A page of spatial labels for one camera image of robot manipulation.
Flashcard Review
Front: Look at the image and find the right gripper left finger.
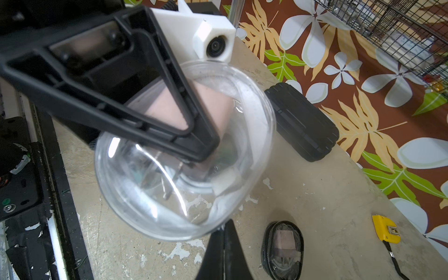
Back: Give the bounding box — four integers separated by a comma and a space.
196, 229, 224, 280

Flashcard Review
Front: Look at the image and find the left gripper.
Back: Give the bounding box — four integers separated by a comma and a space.
1, 1, 218, 151

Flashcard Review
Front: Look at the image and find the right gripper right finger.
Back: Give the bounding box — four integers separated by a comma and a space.
223, 220, 253, 280

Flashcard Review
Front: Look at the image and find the pink charger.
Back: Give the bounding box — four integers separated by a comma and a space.
143, 79, 233, 138
274, 230, 296, 250

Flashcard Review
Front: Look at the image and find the black hard case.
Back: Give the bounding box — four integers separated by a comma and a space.
265, 82, 340, 162

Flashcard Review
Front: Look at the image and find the yellow tape measure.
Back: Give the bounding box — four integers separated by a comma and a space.
372, 215, 409, 280

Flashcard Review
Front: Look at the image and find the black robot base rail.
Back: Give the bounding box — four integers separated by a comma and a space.
1, 98, 93, 280

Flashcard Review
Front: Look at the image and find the black wire basket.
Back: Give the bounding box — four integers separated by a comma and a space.
318, 0, 448, 96

